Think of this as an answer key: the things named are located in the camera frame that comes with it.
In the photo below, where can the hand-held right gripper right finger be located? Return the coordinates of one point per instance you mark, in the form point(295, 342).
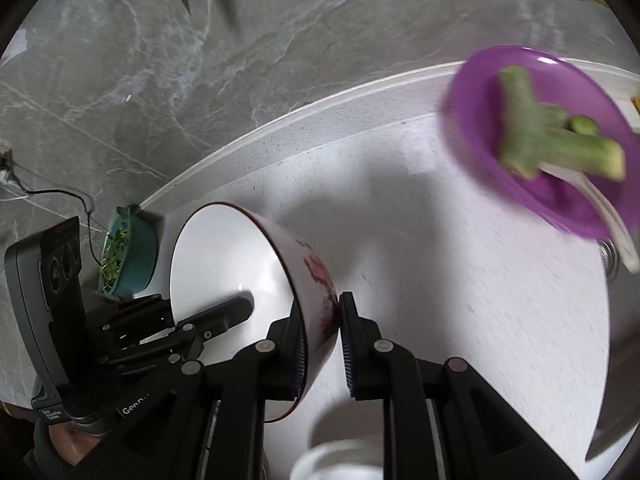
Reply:
point(349, 355)

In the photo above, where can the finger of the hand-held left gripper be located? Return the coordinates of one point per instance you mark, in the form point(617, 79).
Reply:
point(225, 315)

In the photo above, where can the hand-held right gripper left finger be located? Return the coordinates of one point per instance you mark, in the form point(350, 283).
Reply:
point(300, 360)

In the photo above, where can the white bowl with red print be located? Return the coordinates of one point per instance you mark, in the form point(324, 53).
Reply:
point(225, 260)

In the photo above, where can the person's left forearm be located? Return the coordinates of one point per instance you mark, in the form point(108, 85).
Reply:
point(42, 462)

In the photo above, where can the person's left hand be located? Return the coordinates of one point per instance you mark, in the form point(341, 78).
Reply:
point(75, 440)

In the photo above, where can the green bowl with greens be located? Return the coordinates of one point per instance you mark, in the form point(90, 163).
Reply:
point(140, 255)

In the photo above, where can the floor power socket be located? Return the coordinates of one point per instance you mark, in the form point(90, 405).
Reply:
point(6, 162)

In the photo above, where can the purple plate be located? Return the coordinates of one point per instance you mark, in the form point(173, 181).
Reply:
point(480, 110)

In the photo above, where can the green toy vegetable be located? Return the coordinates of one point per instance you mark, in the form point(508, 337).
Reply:
point(530, 130)

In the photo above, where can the white spoon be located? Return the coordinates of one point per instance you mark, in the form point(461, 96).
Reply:
point(615, 230)

